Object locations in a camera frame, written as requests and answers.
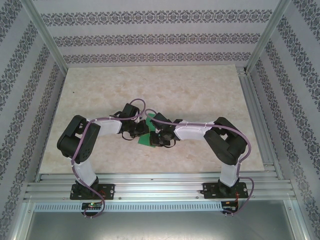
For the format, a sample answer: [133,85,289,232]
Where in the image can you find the green square paper sheet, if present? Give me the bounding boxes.
[137,112,158,147]

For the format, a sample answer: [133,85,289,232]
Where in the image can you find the grey metal sheet tray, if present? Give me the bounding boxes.
[21,202,309,240]

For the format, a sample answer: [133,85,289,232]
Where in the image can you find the right small circuit board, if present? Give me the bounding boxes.
[222,200,239,212]

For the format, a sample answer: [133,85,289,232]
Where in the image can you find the small circuit board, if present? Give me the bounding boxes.
[81,202,103,211]
[222,200,239,212]

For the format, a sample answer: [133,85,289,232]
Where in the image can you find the left small circuit board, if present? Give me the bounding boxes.
[81,202,103,211]

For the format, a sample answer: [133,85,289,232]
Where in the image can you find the aluminium mounting rail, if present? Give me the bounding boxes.
[23,172,297,201]

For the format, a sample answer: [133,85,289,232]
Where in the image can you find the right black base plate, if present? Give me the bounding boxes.
[202,182,250,200]

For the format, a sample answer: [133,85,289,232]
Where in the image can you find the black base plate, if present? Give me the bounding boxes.
[69,183,116,201]
[202,182,250,200]

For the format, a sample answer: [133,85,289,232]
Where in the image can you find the slotted grey cable duct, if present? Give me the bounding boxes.
[33,201,224,212]

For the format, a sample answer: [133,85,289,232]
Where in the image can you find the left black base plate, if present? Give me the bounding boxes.
[69,183,116,201]

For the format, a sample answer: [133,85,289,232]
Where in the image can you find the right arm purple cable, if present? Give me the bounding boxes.
[145,109,256,217]

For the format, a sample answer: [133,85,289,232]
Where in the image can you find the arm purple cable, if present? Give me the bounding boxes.
[71,98,148,219]
[145,109,256,217]

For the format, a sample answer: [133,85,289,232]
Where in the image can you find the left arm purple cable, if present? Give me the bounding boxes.
[71,98,148,219]

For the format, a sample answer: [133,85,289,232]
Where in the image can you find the aluminium side rail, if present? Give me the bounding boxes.
[236,66,285,180]

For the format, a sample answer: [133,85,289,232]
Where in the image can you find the left aluminium frame post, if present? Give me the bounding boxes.
[21,0,70,76]

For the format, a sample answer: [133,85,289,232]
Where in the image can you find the aluminium frame post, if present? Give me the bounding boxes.
[21,0,70,76]
[244,0,293,75]

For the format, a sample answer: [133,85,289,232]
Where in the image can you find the right aluminium frame post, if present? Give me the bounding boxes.
[244,0,293,75]

